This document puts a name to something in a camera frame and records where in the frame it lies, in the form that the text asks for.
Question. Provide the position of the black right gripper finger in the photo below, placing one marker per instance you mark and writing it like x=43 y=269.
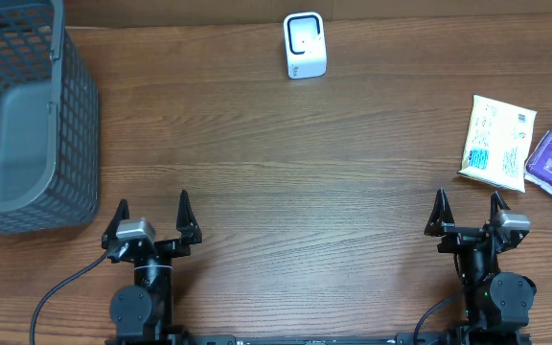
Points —
x=497 y=204
x=441 y=220

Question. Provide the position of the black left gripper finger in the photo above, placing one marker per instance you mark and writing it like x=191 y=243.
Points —
x=186 y=222
x=122 y=213

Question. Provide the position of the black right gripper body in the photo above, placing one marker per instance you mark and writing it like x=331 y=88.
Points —
x=457 y=243

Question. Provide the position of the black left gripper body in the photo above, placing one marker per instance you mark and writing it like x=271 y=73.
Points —
x=172 y=249

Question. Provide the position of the yellow snack bag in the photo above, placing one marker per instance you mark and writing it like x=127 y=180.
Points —
x=498 y=142

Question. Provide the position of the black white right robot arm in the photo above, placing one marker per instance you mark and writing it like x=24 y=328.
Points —
x=497 y=303

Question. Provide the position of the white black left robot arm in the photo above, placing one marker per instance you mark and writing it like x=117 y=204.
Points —
x=143 y=311

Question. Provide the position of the white barcode scanner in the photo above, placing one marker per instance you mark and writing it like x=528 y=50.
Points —
x=305 y=45

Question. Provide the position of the grey plastic shopping basket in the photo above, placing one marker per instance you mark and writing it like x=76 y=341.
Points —
x=49 y=122

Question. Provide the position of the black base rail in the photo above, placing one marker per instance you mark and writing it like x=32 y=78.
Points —
x=319 y=339

